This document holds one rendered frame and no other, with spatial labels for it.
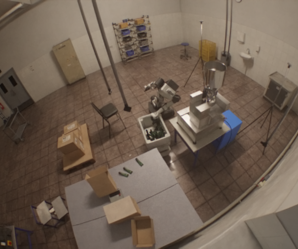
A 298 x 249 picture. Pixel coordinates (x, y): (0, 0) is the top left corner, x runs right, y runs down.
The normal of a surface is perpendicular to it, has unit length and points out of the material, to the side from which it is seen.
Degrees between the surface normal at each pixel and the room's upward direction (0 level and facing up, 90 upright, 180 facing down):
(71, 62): 90
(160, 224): 0
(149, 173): 0
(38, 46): 90
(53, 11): 90
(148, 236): 0
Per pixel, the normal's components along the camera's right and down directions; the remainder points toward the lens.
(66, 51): 0.42, 0.64
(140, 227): -0.15, -0.65
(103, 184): 0.26, 0.15
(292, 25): -0.90, 0.40
